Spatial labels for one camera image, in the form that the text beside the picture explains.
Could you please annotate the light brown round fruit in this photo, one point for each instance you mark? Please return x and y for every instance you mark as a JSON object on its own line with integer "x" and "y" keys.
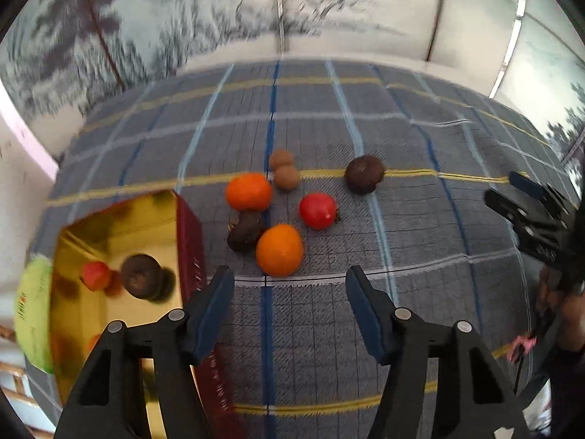
{"x": 286, "y": 178}
{"x": 280, "y": 158}

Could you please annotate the yellow green round object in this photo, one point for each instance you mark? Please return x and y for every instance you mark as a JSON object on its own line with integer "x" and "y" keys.
{"x": 32, "y": 311}

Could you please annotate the dark brown round fruit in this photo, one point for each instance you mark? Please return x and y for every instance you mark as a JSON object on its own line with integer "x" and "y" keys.
{"x": 244, "y": 231}
{"x": 364, "y": 173}
{"x": 141, "y": 276}

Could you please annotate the wooden rack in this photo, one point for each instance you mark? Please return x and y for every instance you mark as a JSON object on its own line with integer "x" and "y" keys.
{"x": 18, "y": 370}

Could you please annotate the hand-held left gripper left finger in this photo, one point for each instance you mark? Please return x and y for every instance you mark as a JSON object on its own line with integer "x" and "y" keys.
{"x": 215, "y": 315}

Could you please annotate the plaid bed sheet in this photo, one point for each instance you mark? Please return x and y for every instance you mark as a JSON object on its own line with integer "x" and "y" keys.
{"x": 411, "y": 260}

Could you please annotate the orange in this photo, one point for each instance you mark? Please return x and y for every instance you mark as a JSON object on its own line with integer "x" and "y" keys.
{"x": 279, "y": 250}
{"x": 249, "y": 192}

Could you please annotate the small pink object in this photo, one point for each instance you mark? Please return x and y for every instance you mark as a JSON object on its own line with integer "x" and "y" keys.
{"x": 522, "y": 344}

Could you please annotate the person's right forearm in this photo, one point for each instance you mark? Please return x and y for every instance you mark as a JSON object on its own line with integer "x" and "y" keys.
{"x": 562, "y": 375}

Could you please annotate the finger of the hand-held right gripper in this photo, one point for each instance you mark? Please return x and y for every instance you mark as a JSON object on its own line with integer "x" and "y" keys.
{"x": 528, "y": 184}
{"x": 532, "y": 233}

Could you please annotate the red tin box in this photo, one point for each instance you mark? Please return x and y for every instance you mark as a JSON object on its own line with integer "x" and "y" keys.
{"x": 189, "y": 238}

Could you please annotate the red tomato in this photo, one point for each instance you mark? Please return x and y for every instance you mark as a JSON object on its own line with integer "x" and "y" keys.
{"x": 96, "y": 275}
{"x": 318, "y": 210}

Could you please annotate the person's right hand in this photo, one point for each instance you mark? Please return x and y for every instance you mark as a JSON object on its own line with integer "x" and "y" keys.
{"x": 571, "y": 315}

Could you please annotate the ink landscape wall panel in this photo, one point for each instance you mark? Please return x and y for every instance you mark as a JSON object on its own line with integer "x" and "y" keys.
{"x": 356, "y": 4}
{"x": 45, "y": 45}
{"x": 192, "y": 13}

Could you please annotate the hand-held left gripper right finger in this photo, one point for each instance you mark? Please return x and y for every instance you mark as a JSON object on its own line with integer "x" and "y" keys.
{"x": 365, "y": 315}

